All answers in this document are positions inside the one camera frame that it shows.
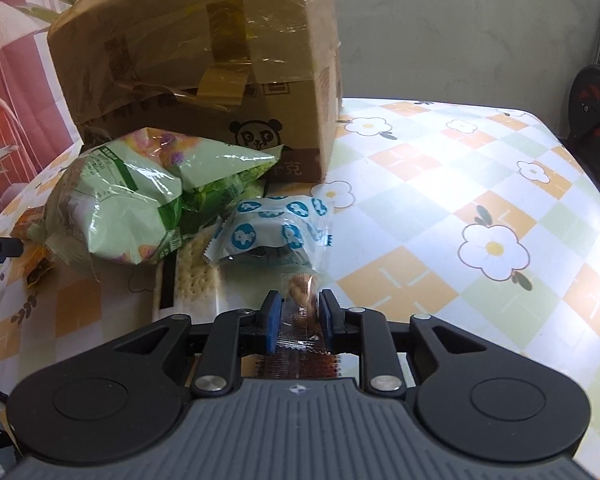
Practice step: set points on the brown cardboard box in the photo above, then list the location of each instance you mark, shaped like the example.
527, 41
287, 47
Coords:
254, 73

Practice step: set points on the red patterned curtain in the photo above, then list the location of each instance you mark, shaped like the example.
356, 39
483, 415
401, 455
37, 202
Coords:
35, 126

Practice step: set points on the orange bread packet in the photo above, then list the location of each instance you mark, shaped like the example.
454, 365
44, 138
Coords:
36, 260

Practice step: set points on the floral checkered tablecloth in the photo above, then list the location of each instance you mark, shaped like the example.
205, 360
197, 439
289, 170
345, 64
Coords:
477, 215

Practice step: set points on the large green snack bag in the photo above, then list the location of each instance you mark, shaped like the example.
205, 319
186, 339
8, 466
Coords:
134, 200

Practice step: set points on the clear twisted pastry packet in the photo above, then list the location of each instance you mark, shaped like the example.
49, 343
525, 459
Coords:
301, 351

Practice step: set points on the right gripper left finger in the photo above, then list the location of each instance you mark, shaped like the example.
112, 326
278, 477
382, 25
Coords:
233, 335

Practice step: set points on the white blue dotted snack packet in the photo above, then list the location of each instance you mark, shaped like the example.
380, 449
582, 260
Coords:
275, 231

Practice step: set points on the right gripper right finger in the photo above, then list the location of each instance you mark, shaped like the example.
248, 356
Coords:
365, 333

